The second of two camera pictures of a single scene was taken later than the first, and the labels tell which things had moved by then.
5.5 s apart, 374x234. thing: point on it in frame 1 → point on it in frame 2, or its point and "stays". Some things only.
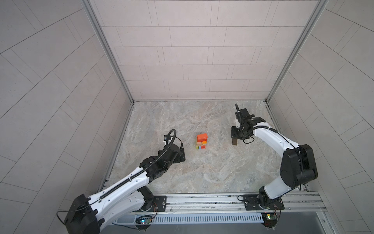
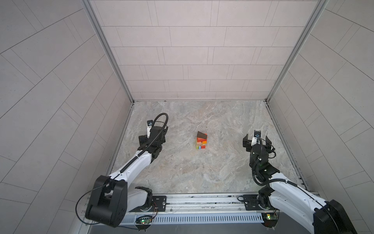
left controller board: x=143 y=221 stays
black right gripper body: x=238 y=132 → x=248 y=144
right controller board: x=270 y=219 stays
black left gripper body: x=176 y=159 → x=161 y=139
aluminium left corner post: x=89 y=7 stays
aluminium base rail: x=287 y=204 stays
